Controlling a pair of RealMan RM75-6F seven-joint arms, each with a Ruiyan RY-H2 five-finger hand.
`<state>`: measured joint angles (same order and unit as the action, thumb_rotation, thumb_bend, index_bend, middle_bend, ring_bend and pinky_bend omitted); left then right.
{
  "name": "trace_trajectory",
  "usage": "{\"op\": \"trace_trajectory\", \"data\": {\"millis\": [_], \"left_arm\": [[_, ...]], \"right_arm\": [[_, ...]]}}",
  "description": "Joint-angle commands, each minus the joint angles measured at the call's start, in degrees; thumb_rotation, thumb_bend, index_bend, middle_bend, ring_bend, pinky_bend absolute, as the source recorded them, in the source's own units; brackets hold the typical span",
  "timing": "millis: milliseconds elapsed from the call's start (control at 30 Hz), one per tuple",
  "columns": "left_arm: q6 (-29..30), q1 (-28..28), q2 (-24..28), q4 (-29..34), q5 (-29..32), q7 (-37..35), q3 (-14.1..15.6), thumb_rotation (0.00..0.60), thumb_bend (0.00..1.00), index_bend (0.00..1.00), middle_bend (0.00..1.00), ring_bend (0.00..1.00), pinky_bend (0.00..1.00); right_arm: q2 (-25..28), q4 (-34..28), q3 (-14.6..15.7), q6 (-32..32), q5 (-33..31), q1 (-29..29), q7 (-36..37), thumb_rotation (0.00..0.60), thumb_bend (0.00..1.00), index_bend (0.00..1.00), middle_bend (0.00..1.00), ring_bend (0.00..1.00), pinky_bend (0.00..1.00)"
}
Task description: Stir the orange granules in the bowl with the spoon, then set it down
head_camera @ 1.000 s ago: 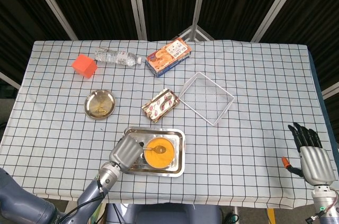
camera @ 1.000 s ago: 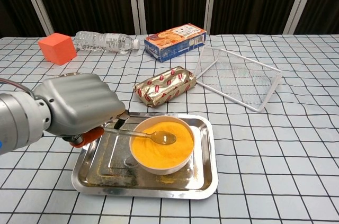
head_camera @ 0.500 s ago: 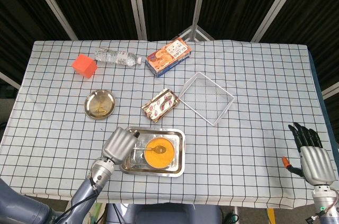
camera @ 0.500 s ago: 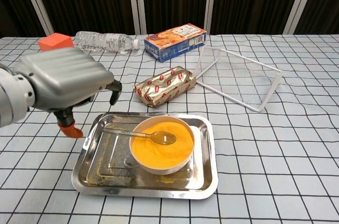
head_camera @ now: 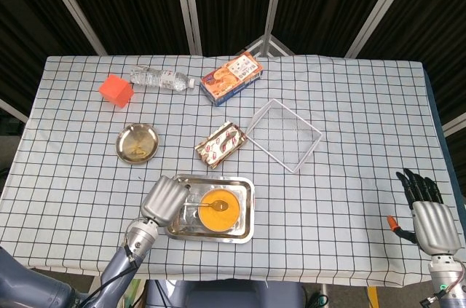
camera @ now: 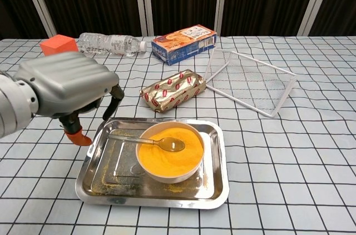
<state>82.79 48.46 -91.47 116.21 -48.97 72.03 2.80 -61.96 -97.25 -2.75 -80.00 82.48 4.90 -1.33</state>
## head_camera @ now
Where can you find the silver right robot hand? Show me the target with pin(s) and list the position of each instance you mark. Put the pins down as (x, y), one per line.
(435, 228)

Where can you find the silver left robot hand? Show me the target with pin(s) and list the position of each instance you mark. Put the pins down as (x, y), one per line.
(164, 200)

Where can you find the metal spoon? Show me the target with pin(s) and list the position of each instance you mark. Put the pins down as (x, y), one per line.
(220, 206)

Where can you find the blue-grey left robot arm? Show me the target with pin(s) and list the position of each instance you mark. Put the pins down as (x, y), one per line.
(140, 239)

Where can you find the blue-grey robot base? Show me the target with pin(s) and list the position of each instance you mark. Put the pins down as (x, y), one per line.
(225, 295)

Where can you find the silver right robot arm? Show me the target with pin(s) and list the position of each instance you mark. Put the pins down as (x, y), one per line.
(444, 271)

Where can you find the white bowl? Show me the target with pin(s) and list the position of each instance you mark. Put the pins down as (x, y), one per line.
(219, 190)

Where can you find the rectangular steel tray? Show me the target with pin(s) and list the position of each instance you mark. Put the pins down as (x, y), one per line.
(218, 237)

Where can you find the blue checkered tablecloth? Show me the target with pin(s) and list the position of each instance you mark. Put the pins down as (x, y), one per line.
(327, 213)

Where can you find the yellow powder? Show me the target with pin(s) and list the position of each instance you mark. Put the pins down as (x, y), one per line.
(218, 220)

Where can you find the round steel plate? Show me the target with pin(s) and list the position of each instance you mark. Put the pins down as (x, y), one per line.
(136, 140)

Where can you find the gold foil snack package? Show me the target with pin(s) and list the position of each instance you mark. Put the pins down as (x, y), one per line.
(220, 146)

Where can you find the yellow object under table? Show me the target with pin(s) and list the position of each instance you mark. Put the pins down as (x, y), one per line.
(373, 299)

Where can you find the dark blue undercloth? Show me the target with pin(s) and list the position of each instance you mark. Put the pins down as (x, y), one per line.
(435, 111)

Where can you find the orange foam cube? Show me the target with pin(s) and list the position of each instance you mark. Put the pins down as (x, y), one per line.
(116, 91)

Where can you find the clear plastic water bottle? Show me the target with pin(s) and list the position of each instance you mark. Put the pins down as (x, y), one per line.
(160, 78)

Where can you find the clear plastic container lid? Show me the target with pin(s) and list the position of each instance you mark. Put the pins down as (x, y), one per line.
(284, 137)

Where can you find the blue orange biscuit box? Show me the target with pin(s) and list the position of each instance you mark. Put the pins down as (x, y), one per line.
(229, 78)

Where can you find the white metal screen foot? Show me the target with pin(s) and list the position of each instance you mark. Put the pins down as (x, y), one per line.
(256, 44)

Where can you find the black folding partition screen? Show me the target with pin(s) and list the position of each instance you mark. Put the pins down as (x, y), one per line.
(138, 2)

